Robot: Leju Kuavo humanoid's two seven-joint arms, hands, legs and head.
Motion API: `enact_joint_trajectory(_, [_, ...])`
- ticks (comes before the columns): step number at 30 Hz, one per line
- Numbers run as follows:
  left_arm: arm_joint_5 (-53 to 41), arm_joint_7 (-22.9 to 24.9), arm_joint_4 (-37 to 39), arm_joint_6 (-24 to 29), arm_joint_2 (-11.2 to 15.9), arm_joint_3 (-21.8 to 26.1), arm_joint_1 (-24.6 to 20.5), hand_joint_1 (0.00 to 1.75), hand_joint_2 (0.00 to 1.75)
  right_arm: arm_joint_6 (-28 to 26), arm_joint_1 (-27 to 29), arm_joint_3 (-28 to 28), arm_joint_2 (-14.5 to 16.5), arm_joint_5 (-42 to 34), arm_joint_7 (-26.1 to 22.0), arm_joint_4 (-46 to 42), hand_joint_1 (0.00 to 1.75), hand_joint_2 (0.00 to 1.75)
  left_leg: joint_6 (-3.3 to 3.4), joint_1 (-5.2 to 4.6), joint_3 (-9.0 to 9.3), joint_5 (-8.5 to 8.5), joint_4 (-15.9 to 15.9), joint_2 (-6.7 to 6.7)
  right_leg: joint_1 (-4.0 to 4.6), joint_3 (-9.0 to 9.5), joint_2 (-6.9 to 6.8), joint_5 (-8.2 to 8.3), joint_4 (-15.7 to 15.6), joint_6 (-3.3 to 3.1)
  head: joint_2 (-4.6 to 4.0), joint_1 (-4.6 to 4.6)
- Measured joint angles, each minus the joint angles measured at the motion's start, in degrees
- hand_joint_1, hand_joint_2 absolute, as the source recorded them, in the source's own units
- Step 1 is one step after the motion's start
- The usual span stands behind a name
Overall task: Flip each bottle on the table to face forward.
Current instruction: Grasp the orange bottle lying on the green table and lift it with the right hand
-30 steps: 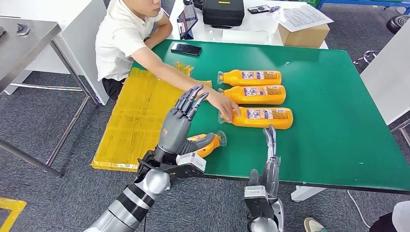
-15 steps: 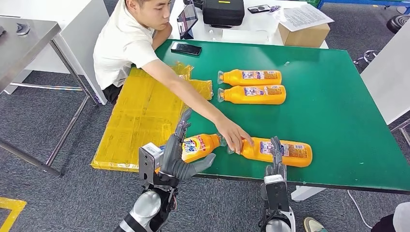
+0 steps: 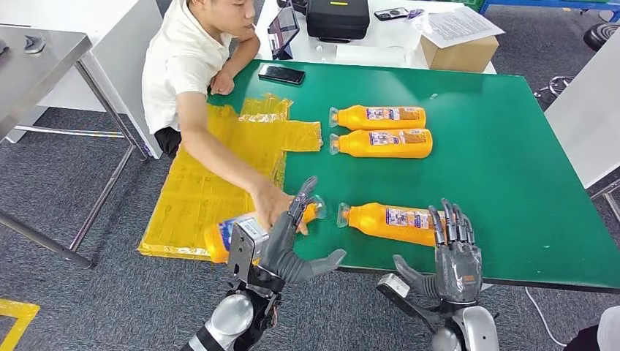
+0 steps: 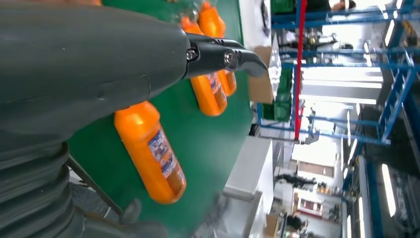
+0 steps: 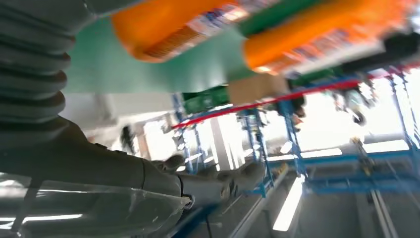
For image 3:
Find person's right hand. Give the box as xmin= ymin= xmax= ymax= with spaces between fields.
xmin=251 ymin=181 xmax=311 ymax=237

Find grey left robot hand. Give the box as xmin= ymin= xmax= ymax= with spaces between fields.
xmin=257 ymin=175 xmax=348 ymax=286

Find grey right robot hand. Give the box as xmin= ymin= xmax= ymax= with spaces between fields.
xmin=392 ymin=198 xmax=484 ymax=305

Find person's left hand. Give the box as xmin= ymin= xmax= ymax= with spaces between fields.
xmin=209 ymin=69 xmax=236 ymax=97

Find orange bottle with clear cap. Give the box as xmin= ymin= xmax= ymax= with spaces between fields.
xmin=336 ymin=202 xmax=449 ymax=248
xmin=329 ymin=128 xmax=434 ymax=160
xmin=329 ymin=105 xmax=427 ymax=132
xmin=203 ymin=195 xmax=326 ymax=265

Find person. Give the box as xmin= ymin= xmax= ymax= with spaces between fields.
xmin=141 ymin=0 xmax=311 ymax=237
xmin=564 ymin=305 xmax=620 ymax=351

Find yellow taped cardboard mat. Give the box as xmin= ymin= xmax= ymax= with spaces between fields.
xmin=137 ymin=94 xmax=323 ymax=263

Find black tablet on stand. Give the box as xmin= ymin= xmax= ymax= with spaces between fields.
xmin=268 ymin=5 xmax=300 ymax=61

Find black device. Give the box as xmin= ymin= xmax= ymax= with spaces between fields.
xmin=276 ymin=0 xmax=309 ymax=15

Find black carrying case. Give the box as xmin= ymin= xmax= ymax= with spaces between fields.
xmin=306 ymin=0 xmax=371 ymax=44

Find grey metal part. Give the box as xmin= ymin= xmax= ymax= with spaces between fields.
xmin=24 ymin=34 xmax=46 ymax=55

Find steel table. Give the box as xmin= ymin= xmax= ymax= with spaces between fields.
xmin=0 ymin=24 xmax=148 ymax=270

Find white side table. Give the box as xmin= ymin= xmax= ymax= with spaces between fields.
xmin=543 ymin=29 xmax=620 ymax=224

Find chrome chair base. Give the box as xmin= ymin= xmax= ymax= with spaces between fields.
xmin=532 ymin=75 xmax=575 ymax=100

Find brown cardboard box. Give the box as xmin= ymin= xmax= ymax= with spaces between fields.
xmin=420 ymin=34 xmax=500 ymax=74

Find printed paper sheet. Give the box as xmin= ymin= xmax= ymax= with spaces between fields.
xmin=418 ymin=6 xmax=505 ymax=50

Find green plastic crate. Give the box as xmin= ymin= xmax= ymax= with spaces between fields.
xmin=436 ymin=0 xmax=485 ymax=12

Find yellow floor tape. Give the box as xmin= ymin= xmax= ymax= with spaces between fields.
xmin=0 ymin=299 xmax=41 ymax=351

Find black round stool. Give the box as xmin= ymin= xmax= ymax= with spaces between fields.
xmin=582 ymin=21 xmax=620 ymax=53

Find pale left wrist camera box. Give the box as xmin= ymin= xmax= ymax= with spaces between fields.
xmin=227 ymin=218 xmax=271 ymax=292

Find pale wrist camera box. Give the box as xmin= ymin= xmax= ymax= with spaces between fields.
xmin=377 ymin=273 xmax=442 ymax=334
xmin=227 ymin=218 xmax=271 ymax=292

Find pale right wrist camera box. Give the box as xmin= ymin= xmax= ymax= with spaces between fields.
xmin=377 ymin=273 xmax=442 ymax=334

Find white floor cable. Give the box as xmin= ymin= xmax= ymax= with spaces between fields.
xmin=524 ymin=287 xmax=556 ymax=347

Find black smartphone round camera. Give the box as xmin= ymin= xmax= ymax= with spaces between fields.
xmin=373 ymin=7 xmax=410 ymax=22

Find blue metal shelf frame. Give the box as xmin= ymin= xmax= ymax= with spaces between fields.
xmin=477 ymin=0 xmax=620 ymax=23

